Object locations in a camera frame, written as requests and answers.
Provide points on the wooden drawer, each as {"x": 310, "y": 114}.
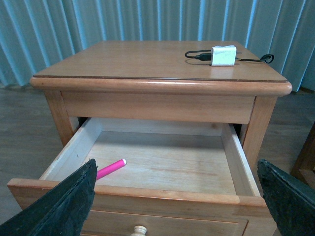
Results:
{"x": 180, "y": 179}

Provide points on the wooden nightstand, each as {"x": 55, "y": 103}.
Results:
{"x": 153, "y": 80}

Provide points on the grey pleated curtain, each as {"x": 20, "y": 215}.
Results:
{"x": 35, "y": 34}

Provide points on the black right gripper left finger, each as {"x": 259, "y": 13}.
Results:
{"x": 62, "y": 211}

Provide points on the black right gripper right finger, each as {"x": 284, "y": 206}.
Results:
{"x": 290, "y": 201}

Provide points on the wooden furniture at right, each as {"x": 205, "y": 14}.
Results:
{"x": 304, "y": 167}

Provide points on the pink marker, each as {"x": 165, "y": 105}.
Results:
{"x": 110, "y": 169}

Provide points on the white power adapter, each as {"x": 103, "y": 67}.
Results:
{"x": 223, "y": 55}

